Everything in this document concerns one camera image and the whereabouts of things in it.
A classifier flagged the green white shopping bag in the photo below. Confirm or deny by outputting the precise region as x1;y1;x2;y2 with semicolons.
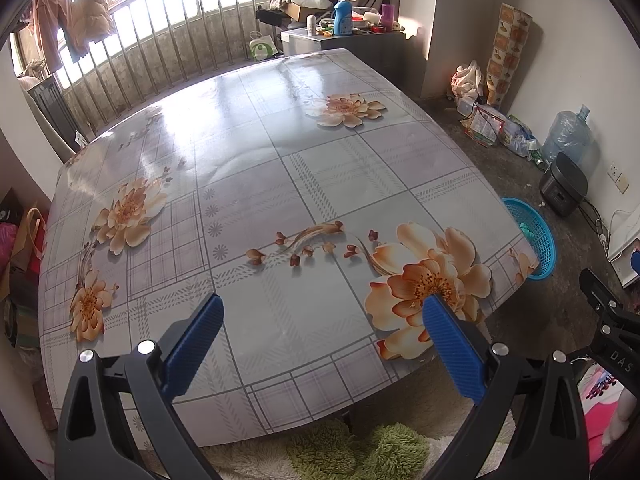
248;31;279;61

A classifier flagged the metal balcony railing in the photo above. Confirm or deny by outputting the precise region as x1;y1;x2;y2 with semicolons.
19;0;312;132

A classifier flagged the rolled patterned sheet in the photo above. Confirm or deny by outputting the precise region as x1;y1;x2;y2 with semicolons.
485;2;535;107

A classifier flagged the black rice cooker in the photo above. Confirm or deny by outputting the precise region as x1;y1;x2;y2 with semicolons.
538;151;590;218

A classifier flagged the cardboard box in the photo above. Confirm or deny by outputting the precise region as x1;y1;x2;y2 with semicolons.
287;0;334;24

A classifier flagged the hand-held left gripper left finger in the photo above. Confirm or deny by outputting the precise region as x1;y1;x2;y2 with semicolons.
54;293;225;480

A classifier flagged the blue plastic basket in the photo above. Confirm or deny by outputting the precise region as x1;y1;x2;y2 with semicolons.
500;196;557;281

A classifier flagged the brown paper bag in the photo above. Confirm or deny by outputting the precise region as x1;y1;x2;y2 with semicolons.
10;207;49;274

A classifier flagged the green white shag rug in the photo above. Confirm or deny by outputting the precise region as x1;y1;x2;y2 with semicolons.
147;374;517;480

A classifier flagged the brown pink coat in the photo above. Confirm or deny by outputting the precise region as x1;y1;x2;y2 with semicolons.
32;0;76;74

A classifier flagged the blue detergent bottle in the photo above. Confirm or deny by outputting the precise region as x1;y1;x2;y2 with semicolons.
332;0;355;37

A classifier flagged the black power cable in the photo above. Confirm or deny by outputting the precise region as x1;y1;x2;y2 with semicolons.
579;199;615;252

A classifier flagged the white water dispenser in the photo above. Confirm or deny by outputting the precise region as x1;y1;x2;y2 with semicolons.
607;209;640;289

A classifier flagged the pink plastic bag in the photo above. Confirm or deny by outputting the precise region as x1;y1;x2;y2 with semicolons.
0;222;21;262

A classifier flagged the dark slatted cabinet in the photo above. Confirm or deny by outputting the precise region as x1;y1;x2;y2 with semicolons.
27;73;82;152

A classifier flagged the clear bag of packets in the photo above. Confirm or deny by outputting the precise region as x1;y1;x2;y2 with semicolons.
459;104;504;149

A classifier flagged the clear bag of bottles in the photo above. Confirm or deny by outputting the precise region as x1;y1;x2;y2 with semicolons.
499;114;539;159

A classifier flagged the pink down jacket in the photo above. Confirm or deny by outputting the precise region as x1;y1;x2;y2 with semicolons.
69;0;117;44

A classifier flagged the grey cabinet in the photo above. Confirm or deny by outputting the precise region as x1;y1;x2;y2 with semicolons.
279;27;427;97

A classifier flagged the empty blue water jug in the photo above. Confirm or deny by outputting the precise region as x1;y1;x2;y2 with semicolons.
542;104;592;164

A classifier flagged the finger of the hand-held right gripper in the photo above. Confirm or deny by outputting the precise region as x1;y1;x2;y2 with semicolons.
579;268;640;336

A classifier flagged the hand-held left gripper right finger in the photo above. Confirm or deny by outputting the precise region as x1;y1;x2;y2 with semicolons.
424;293;591;480

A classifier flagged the pink printed cloth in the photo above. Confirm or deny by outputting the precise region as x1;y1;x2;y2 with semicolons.
576;364;640;467

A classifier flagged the cream plastic bag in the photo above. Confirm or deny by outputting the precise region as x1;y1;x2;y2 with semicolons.
451;59;485;101

